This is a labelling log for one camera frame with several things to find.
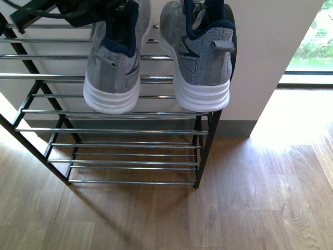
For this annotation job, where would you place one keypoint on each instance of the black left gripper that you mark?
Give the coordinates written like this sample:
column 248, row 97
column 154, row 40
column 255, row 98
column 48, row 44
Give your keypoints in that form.
column 76, row 13

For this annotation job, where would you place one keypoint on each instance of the grey knit sneaker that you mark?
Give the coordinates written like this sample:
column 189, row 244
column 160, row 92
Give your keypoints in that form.
column 112, row 81
column 198, row 37

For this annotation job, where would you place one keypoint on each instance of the black metal shoe rack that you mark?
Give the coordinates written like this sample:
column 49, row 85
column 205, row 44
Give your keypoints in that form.
column 56, row 124

